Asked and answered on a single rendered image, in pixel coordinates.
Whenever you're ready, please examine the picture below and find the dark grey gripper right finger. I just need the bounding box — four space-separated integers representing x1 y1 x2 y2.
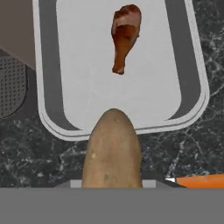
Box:
140 171 187 189

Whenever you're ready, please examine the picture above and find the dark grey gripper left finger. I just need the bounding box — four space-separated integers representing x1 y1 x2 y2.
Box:
56 171 88 189

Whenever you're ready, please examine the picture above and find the brown sweet potato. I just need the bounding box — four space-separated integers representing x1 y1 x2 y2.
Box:
80 108 144 189

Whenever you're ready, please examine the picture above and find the grey and white tupperware container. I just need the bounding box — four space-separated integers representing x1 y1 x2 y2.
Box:
31 0 211 143

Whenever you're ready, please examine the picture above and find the brown chicken drumstick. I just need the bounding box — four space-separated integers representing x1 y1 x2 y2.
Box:
110 3 143 76

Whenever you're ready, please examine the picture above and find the orange flat object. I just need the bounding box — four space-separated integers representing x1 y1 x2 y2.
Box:
164 173 224 189

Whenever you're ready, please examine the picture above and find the dark grey perforated round disc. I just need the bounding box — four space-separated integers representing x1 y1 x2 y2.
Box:
0 55 29 120

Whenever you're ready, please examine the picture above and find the grey-brown flat panel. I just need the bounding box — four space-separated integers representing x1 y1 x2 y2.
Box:
0 0 37 72

